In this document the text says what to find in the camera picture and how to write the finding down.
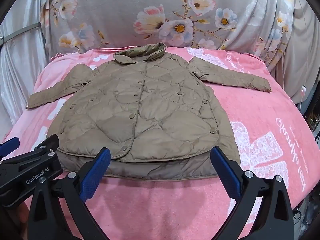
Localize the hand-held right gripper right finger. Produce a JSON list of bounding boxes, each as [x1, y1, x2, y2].
[[210, 145, 293, 240]]

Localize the white curtain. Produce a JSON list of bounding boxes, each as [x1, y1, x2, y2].
[[270, 0, 320, 104], [0, 0, 52, 137]]

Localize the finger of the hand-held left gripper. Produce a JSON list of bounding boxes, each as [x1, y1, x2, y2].
[[10, 134, 60, 173], [0, 136, 20, 159]]

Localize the pink printed blanket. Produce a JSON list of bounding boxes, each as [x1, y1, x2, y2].
[[0, 46, 316, 240]]

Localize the grey floral sheet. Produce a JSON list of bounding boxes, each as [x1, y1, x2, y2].
[[41, 0, 299, 77]]

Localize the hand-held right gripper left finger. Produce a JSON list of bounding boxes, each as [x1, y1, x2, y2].
[[27, 147, 112, 240]]

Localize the grey metal rail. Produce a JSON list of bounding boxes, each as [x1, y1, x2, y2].
[[2, 22, 42, 46]]

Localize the white cable with switch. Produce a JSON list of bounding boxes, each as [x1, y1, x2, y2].
[[295, 0, 312, 115]]

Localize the tan quilted jacket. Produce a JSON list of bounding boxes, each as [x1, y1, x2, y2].
[[26, 42, 272, 181]]

